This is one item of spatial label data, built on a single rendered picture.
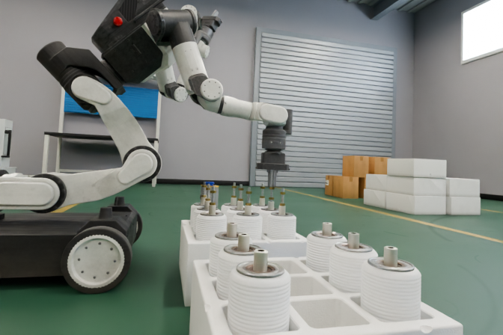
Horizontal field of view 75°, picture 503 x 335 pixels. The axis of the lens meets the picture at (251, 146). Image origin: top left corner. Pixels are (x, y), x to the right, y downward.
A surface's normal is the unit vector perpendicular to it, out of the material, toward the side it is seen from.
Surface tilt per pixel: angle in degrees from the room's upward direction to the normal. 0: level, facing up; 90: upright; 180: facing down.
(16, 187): 90
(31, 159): 90
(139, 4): 101
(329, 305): 90
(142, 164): 90
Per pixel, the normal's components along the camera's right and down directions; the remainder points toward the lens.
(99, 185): -0.10, 0.22
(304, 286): 0.25, -0.04
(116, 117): 0.38, 0.36
